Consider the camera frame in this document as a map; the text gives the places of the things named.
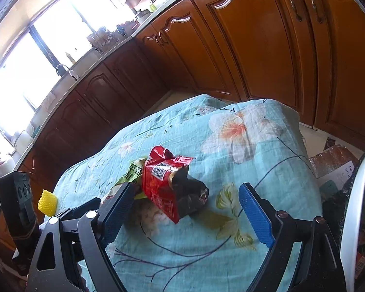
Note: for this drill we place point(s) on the brown cardboard box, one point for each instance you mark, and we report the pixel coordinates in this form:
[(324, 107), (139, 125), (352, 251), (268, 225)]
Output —
[(331, 162)]

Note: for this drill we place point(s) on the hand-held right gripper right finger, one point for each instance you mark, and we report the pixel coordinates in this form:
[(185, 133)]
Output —
[(255, 216)]

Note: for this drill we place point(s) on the white bin with black bag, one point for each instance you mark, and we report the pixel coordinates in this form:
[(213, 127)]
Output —
[(348, 234)]

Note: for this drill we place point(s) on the brown wooden lower cabinets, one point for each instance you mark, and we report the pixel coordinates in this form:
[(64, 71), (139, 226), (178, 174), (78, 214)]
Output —
[(255, 36)]

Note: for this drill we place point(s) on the yellow foam fruit net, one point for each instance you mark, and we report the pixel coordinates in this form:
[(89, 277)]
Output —
[(47, 203)]

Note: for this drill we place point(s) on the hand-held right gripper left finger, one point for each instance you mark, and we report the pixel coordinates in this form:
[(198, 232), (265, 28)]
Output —
[(118, 206)]

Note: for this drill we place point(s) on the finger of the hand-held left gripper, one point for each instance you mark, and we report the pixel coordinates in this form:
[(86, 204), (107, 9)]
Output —
[(79, 206)]

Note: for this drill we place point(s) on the small metal pot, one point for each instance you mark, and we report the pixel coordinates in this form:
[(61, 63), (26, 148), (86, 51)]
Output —
[(143, 16)]

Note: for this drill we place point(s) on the teal floral cloth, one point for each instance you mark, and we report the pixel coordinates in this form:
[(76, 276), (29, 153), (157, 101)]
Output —
[(185, 121)]

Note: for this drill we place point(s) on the red snack bag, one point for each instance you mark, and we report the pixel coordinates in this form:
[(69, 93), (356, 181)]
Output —
[(158, 185)]

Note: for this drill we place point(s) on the utensil rack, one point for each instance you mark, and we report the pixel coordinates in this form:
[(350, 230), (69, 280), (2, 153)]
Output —
[(100, 38)]

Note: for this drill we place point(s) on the green yellow snack wrapper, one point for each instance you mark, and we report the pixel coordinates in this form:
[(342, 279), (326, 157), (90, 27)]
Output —
[(133, 173)]

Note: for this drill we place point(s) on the kitchen window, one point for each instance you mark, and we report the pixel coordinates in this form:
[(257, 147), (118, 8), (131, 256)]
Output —
[(33, 67)]

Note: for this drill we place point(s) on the speckled kitchen countertop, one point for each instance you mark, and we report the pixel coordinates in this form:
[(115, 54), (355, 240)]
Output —
[(88, 67)]

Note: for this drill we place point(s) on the kitchen sink faucet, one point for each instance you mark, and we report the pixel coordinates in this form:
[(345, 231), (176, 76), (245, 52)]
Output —
[(64, 68)]

